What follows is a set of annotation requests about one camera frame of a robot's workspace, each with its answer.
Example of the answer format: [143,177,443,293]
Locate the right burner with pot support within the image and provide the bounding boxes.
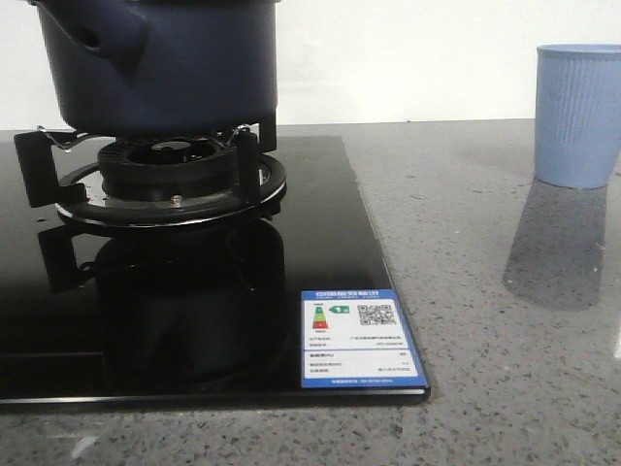
[14,115,286,230]

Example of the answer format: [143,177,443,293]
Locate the blue energy label sticker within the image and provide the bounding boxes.
[301,289,427,389]

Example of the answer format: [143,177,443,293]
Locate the black glass gas stove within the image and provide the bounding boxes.
[1,133,431,413]

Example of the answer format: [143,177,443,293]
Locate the light blue ribbed cup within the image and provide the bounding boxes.
[535,44,620,189]

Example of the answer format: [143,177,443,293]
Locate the dark blue pot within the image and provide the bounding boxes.
[36,1,278,137]

